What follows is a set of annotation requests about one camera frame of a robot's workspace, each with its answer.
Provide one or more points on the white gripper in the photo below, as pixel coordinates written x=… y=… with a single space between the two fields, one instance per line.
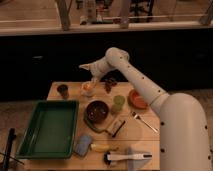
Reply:
x=98 y=69

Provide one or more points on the orange apple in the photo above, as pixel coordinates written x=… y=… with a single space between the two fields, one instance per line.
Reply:
x=87 y=87

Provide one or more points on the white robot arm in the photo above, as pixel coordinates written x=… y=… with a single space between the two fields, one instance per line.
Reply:
x=184 y=138

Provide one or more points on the white paper cup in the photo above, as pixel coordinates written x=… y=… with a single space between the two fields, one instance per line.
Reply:
x=88 y=93

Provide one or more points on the green plastic cup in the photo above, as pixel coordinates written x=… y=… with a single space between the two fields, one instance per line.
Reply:
x=118 y=102

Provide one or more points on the dark brown cup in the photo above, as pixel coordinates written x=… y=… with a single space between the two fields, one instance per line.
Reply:
x=63 y=91

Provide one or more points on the brown toy item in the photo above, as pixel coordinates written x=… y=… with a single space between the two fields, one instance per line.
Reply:
x=109 y=84

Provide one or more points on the dark brown bowl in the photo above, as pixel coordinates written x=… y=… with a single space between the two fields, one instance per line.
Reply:
x=97 y=111

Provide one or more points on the orange red plate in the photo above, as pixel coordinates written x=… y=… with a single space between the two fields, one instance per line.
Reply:
x=136 y=100

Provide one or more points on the yellow banana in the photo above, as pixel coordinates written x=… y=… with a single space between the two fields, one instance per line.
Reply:
x=102 y=148

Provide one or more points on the blue sponge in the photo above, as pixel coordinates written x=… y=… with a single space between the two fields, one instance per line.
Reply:
x=82 y=145

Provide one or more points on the green plastic tray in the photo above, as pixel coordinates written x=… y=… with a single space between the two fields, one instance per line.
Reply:
x=51 y=131

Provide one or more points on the white dish brush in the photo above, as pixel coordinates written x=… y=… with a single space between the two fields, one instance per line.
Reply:
x=110 y=157

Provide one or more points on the black tripod stand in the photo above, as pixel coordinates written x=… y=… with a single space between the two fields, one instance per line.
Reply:
x=7 y=158

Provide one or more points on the green handled brush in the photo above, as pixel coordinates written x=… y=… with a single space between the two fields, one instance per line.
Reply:
x=111 y=129

